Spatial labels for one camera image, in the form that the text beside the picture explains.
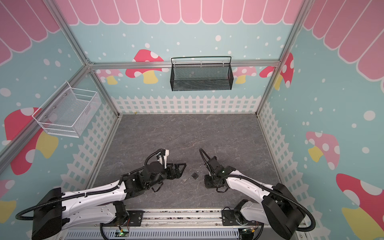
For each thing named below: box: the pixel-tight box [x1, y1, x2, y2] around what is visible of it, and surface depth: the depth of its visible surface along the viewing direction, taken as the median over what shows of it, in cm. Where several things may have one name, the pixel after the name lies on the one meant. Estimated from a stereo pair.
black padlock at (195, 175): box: [191, 171, 200, 180], surface depth 91 cm
